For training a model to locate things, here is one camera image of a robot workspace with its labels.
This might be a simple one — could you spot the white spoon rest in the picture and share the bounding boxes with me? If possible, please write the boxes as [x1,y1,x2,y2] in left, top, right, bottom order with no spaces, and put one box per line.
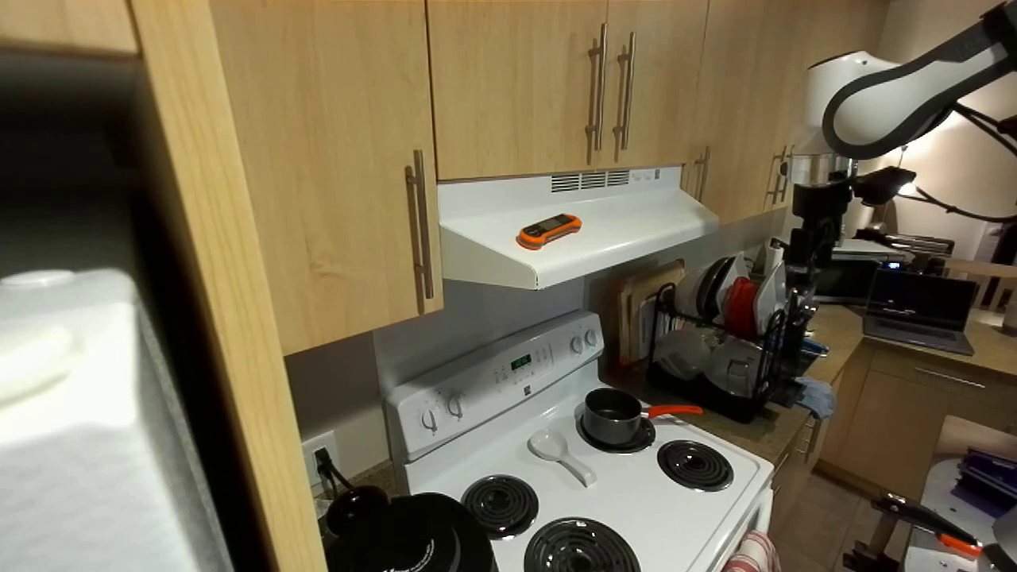
[524,429,598,490]

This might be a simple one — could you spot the tall wooden cabinet door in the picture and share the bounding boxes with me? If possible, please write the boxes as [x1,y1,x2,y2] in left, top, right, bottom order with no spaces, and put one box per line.
[728,0,821,218]
[206,0,448,360]
[680,0,783,222]

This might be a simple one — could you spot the wooden side panel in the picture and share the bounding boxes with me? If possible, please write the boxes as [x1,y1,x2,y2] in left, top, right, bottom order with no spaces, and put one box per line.
[125,0,331,572]

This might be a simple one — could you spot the black power cord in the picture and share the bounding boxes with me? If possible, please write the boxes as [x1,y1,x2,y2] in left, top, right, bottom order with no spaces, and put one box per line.
[313,444,363,501]

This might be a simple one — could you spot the black orange clamp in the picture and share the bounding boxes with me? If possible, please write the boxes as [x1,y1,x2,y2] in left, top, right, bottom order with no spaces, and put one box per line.
[869,490,994,565]

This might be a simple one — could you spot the grey pot orange handle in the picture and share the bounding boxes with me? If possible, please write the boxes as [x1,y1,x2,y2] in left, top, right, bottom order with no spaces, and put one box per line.
[580,385,709,453]

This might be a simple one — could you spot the black air fryer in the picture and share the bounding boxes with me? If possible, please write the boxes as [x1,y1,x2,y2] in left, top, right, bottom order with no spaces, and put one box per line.
[317,490,501,572]

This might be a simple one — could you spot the short wooden cabinet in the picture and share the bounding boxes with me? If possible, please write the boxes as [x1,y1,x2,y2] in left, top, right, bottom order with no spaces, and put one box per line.
[0,0,141,57]

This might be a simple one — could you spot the purple books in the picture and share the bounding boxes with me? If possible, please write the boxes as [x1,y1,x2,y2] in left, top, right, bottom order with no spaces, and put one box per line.
[948,444,1017,522]

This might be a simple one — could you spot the blue cloth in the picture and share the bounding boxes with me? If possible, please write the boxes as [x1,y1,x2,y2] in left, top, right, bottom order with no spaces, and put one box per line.
[791,376,839,423]

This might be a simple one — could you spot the white electric stove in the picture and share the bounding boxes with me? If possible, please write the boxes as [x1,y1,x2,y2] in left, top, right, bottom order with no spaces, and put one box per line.
[382,309,780,572]

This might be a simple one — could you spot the red white towel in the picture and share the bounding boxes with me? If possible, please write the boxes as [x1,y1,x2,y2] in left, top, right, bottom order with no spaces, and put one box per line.
[723,532,785,572]

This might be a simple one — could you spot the silver countertop appliance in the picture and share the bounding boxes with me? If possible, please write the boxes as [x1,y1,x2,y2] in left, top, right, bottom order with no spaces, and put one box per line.
[829,231,916,313]

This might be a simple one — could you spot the grey laptop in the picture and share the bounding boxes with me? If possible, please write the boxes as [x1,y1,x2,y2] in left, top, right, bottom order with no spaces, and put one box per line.
[858,264,981,360]

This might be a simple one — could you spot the wooden cutting board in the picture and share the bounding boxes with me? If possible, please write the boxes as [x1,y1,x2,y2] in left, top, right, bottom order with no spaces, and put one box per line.
[616,264,694,376]

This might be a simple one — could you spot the wooden base cabinet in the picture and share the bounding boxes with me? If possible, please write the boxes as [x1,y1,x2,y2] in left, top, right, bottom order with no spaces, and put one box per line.
[767,407,839,553]
[814,341,1017,501]

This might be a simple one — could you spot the wooden cabinet door steel handle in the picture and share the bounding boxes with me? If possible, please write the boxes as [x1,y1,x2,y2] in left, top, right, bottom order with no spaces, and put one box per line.
[604,0,713,173]

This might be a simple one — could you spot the black kettle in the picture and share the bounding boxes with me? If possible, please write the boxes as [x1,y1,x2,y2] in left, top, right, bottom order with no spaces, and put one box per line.
[317,482,390,537]

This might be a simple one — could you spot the red plate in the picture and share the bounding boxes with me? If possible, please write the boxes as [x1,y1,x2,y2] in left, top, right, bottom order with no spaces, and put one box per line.
[723,276,763,342]

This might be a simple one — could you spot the white plate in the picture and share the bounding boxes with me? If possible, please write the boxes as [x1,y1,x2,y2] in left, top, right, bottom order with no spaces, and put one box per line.
[676,253,733,322]
[753,243,791,331]

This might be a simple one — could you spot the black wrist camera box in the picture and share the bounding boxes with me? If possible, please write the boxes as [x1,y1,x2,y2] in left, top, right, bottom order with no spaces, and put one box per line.
[852,166,919,210]

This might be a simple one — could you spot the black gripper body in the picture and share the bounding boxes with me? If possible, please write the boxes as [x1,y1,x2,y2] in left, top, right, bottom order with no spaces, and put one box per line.
[788,177,858,269]

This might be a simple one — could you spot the white range hood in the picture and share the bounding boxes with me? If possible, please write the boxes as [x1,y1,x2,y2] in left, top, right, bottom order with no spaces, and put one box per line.
[436,162,725,292]

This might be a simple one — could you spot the black dish rack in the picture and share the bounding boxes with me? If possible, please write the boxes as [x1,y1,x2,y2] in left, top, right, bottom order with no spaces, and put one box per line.
[643,276,825,427]

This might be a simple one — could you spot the white refrigerator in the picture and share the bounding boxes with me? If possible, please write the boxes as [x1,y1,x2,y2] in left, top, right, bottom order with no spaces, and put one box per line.
[0,264,240,572]

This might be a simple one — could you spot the orange black handheld device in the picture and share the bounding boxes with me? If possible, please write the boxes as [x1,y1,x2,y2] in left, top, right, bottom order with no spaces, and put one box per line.
[516,210,589,253]

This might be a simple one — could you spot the white wall outlet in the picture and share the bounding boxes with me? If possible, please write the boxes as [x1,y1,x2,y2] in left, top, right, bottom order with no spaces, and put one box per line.
[300,427,345,501]

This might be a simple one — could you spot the wooden cabinet door right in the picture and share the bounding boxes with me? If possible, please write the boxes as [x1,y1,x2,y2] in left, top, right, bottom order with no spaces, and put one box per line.
[427,0,614,184]

